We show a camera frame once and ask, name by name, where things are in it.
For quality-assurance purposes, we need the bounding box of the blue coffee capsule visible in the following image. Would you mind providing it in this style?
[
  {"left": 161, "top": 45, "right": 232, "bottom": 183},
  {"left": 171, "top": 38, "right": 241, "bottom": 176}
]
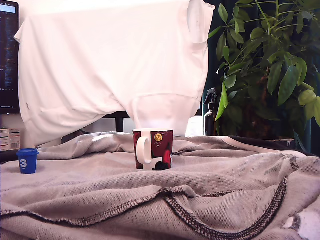
[{"left": 16, "top": 148, "right": 40, "bottom": 175}]

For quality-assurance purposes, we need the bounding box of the black spray bottle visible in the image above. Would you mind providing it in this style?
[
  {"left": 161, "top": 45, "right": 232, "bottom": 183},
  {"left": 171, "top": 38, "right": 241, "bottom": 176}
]
[{"left": 202, "top": 87, "right": 219, "bottom": 137}]

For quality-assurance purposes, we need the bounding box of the black monitor stand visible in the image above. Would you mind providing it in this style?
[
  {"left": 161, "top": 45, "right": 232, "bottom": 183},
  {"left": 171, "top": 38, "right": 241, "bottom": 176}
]
[{"left": 104, "top": 110, "right": 131, "bottom": 133}]

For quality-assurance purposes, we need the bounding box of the black computer monitor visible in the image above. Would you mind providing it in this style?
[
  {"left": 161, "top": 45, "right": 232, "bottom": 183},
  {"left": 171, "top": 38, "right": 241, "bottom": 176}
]
[{"left": 0, "top": 0, "right": 21, "bottom": 116}]

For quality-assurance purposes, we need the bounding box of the small printed cardboard box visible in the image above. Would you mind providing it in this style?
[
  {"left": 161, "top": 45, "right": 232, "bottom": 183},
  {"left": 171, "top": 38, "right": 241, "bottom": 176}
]
[{"left": 0, "top": 128, "right": 22, "bottom": 152}]

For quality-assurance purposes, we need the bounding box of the green leafy houseplant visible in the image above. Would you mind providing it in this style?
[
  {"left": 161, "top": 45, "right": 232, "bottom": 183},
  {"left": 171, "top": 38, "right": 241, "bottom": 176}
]
[{"left": 208, "top": 0, "right": 320, "bottom": 141}]

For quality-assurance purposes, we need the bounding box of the white draped shirt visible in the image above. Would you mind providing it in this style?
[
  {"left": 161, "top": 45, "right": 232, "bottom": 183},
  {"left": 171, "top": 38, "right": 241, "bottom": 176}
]
[{"left": 13, "top": 0, "right": 217, "bottom": 149}]

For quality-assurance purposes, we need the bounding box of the grey knit cloth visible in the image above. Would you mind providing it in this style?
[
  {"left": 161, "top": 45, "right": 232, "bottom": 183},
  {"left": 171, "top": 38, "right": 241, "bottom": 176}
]
[{"left": 0, "top": 131, "right": 320, "bottom": 240}]

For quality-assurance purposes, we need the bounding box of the red coffee mug white handle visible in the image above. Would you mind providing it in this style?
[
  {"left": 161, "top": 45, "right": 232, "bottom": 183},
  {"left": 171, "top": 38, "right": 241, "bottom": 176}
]
[{"left": 132, "top": 128, "right": 175, "bottom": 172}]

